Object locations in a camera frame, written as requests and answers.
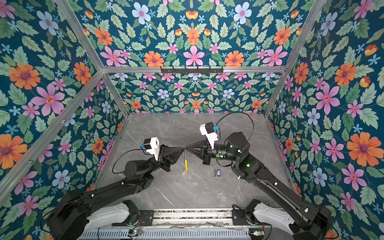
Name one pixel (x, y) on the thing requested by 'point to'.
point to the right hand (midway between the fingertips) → (188, 147)
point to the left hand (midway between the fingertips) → (182, 150)
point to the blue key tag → (218, 173)
